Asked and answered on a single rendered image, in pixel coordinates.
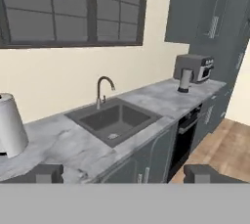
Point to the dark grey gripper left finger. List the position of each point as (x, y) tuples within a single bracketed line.
[(45, 174)]

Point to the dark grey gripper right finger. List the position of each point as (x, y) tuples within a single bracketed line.
[(203, 174)]

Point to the grey toaster oven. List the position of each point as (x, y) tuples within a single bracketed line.
[(195, 68)]

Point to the black dishwasher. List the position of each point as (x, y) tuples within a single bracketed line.
[(185, 140)]

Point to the grey base cupboard door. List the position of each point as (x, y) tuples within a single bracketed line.
[(122, 174), (159, 159)]

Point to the grey base cupboard run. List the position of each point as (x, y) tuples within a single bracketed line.
[(213, 110)]

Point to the grey sink basin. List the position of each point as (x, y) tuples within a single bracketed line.
[(114, 122)]

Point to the dark metal tap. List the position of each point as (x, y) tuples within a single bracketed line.
[(99, 96)]

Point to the white and black blender jug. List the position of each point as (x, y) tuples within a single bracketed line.
[(185, 79)]

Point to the grey tall cupboard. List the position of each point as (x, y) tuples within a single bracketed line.
[(224, 25)]

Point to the dark framed window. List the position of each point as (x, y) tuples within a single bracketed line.
[(71, 8)]

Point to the grey wall cupboard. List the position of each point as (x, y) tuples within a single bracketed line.
[(182, 6)]

